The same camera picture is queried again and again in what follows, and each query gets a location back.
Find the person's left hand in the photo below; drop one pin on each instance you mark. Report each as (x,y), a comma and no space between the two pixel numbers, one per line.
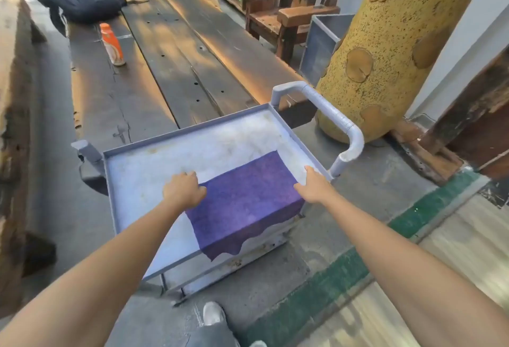
(185,191)

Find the person's right hand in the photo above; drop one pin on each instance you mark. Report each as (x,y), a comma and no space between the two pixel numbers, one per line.
(316,189)

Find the purple microfibre cloth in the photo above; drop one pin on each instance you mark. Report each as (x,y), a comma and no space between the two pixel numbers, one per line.
(246,203)

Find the rustic wooden armchair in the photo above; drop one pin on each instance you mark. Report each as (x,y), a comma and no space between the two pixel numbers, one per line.
(302,17)

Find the person's right forearm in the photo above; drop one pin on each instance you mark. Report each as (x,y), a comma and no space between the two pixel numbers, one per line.
(397,271)

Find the person's left forearm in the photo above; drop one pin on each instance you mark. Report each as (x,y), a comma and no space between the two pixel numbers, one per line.
(99,279)

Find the person's white shoe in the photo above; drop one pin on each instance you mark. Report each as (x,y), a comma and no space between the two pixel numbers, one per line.
(214,313)
(257,344)

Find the person's grey trouser leg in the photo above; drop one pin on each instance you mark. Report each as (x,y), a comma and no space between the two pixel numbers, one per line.
(212,336)

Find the grey metal cart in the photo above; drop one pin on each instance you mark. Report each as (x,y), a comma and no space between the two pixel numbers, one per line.
(159,168)

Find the silver metal open box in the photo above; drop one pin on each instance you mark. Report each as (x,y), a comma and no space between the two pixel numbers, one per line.
(318,48)

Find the orange plastic bottle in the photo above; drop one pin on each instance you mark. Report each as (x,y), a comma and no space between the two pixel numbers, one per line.
(112,46)

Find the dark wooden pillar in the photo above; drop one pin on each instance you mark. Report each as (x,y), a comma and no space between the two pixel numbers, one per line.
(469,120)

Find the large yellow speckled vase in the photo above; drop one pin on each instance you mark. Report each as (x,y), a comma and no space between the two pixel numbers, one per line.
(397,41)

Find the thick raw wooden slab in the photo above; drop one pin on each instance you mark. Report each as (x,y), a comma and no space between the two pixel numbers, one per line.
(16,120)

